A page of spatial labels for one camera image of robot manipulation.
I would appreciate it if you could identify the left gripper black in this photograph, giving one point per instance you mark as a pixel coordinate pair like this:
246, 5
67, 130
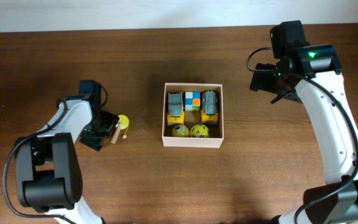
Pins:
91, 142

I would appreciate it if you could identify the white cardboard box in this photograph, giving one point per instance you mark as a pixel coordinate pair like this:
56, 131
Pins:
216, 130

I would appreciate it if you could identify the yellow ball with face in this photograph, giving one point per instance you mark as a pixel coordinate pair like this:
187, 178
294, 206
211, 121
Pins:
180, 131

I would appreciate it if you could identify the yellow grey toy loader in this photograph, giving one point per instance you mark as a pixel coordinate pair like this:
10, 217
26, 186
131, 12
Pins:
209, 113

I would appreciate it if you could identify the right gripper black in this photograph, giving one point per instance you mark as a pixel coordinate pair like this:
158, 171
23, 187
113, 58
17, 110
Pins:
265, 82

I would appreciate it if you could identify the colourful puzzle cube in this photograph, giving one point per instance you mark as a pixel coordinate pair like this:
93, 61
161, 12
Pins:
192, 101

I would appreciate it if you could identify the yellow ball blue letters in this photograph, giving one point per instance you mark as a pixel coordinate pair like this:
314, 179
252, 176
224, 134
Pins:
199, 131

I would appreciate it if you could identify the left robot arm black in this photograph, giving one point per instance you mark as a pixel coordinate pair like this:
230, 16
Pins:
48, 173

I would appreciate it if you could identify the yellow grey toy truck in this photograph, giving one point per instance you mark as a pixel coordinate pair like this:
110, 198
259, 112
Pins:
175, 112

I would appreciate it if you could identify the yellow disc wooden handle toy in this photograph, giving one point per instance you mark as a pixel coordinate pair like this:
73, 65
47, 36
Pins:
121, 129

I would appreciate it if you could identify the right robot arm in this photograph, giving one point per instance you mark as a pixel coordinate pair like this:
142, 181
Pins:
312, 75

